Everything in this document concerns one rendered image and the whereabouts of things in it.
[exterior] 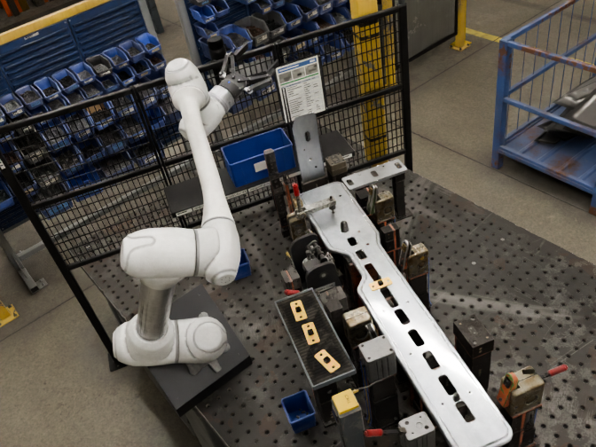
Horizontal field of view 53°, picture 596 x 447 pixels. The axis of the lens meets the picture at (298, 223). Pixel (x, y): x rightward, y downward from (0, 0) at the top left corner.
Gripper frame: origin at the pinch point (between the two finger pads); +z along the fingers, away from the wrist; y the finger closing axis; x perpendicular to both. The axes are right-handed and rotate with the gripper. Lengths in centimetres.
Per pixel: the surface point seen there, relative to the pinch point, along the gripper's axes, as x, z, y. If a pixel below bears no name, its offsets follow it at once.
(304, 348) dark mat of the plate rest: -17, -74, 70
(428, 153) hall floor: -213, 136, 37
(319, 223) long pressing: -61, -18, 39
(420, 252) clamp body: -41, -14, 82
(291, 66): -47, 34, -11
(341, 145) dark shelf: -77, 29, 21
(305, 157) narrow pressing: -62, 6, 16
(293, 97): -61, 29, -7
